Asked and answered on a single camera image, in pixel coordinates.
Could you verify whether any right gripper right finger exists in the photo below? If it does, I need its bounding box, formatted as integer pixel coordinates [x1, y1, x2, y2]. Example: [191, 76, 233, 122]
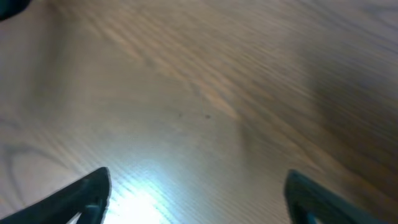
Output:
[284, 169, 384, 224]

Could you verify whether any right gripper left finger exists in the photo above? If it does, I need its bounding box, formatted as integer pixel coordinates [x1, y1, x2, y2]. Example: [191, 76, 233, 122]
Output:
[1, 167, 111, 224]

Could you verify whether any folded black garment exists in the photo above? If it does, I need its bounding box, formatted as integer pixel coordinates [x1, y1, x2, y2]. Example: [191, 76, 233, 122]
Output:
[0, 0, 32, 21]

